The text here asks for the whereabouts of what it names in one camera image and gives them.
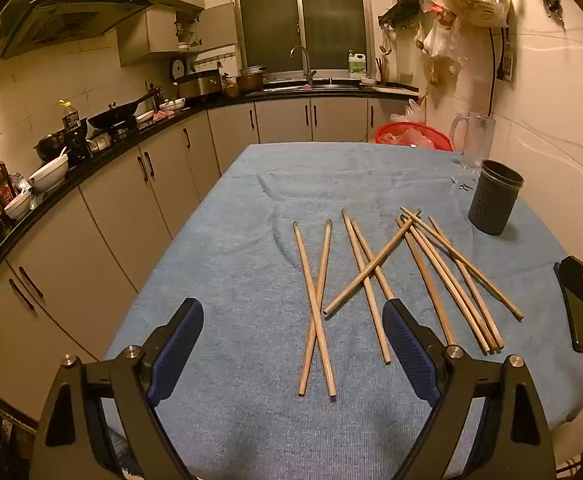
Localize black wall shelf rack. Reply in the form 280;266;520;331
378;0;423;30

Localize kitchen window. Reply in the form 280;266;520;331
231;0;373;80

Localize clear glass mug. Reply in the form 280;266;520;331
450;111;496;172

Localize red plastic basket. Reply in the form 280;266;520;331
375;121;453;152

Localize black wok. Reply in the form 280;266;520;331
86;87;165;129

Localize small white bowl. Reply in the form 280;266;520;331
4;192;32;221

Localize beige lower kitchen cabinets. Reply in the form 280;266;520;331
0;97;412;421

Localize metal sink faucet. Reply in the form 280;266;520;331
290;45;318;87

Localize white plastic bag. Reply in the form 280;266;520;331
403;96;428;124

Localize dark sauce bottle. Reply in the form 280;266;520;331
0;144;18;211

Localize hanging clear plastic bags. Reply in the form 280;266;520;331
415;14;466;89

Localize black cooking pot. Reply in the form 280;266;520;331
33;130;68;162

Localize stainless steel pot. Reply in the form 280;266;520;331
235;65;268;94

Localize stainless steel sink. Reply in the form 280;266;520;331
262;77;368;92

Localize dark grey perforated utensil holder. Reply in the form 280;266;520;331
468;159;525;236

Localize range hood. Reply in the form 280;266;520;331
0;0;155;59

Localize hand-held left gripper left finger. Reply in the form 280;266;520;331
28;298;205;480

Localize blue towel table cover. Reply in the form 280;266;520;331
102;142;583;478

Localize pile of wooden chopsticks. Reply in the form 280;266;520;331
293;206;525;400

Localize cooking oil bottle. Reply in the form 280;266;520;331
58;99;83;132

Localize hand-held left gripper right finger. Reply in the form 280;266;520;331
382;298;557;480

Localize large white bowl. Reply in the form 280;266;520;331
28;152;70;194

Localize black power cable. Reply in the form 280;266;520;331
488;26;503;117

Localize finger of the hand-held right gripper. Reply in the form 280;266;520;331
554;255;583;353

